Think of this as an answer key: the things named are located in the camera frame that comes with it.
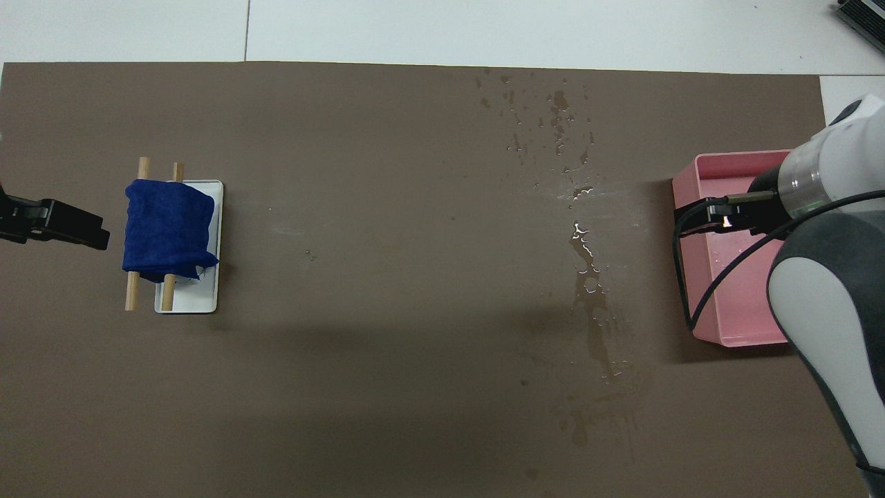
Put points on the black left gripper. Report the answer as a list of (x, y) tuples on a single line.
[(21, 218)]

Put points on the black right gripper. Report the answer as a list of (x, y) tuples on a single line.
[(764, 218)]

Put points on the blue towel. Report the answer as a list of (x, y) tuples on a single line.
[(166, 228)]

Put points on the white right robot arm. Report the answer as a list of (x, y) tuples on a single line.
[(830, 311)]

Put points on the white towel rack base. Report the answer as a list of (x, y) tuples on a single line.
[(200, 294)]

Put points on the pink plastic bin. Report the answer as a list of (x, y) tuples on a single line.
[(733, 304)]

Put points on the grey ridged device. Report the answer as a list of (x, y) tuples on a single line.
[(864, 17)]

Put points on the brown table mat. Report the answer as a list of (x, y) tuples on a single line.
[(387, 207)]

